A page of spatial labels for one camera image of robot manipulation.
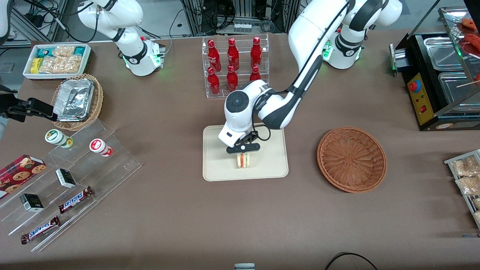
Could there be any red lid snack cup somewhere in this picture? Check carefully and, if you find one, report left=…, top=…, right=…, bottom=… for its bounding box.
left=89, top=138, right=113, bottom=157

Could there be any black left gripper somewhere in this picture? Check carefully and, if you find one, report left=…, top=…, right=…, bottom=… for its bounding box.
left=226, top=136, right=261, bottom=156

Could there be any black looped cable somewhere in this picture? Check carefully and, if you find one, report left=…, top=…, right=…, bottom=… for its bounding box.
left=324, top=252, right=379, bottom=270

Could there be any clear acrylic bottle rack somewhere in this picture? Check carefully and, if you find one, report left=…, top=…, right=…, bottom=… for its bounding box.
left=202, top=34, right=270, bottom=99

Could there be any snickers chocolate bar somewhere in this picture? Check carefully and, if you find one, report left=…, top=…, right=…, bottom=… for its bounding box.
left=21, top=216, right=61, bottom=245
left=58, top=186, right=94, bottom=214

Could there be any large clear cracker pack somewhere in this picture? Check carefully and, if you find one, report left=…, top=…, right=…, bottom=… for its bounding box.
left=39, top=55, right=82, bottom=74

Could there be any light wicker basket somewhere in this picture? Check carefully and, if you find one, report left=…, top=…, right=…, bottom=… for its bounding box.
left=51, top=73, right=104, bottom=131

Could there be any black food warmer machine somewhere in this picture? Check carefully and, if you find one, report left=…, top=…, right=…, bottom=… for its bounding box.
left=389, top=7, right=480, bottom=132

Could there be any white plastic snack bin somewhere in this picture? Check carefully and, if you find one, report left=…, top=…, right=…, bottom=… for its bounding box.
left=22, top=43, right=92, bottom=80

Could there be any aluminium foil container stack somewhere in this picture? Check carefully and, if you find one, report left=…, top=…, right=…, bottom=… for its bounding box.
left=53, top=79, right=94, bottom=122

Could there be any brown wicker basket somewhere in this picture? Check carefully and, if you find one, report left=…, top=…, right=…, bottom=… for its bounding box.
left=317, top=127, right=387, bottom=194

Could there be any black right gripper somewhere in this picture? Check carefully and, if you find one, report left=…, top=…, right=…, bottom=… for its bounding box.
left=0, top=85, right=59, bottom=123

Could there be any green lid snack cup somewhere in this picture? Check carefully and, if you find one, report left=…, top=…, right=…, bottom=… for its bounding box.
left=45, top=129, right=74, bottom=149

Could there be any cream plastic tray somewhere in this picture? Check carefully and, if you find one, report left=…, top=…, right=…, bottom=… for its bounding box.
left=202, top=124, right=289, bottom=182

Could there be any aluminium profile frame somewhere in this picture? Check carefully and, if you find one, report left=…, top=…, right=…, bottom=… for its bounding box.
left=180, top=0, right=300, bottom=36

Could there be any small black box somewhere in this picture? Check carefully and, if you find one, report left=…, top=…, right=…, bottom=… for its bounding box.
left=55, top=168, right=77, bottom=189
left=19, top=193, right=44, bottom=212

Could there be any clear acrylic stepped display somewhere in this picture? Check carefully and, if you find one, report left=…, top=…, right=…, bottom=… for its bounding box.
left=0, top=119, right=142, bottom=252

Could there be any red cookie box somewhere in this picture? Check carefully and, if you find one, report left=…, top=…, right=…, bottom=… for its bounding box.
left=0, top=154, right=47, bottom=199

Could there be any grey wire rack tray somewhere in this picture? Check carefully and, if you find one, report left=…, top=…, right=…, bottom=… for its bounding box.
left=444, top=149, right=480, bottom=230

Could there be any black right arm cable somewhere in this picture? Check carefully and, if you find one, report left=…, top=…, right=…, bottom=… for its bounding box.
left=22, top=0, right=174, bottom=45

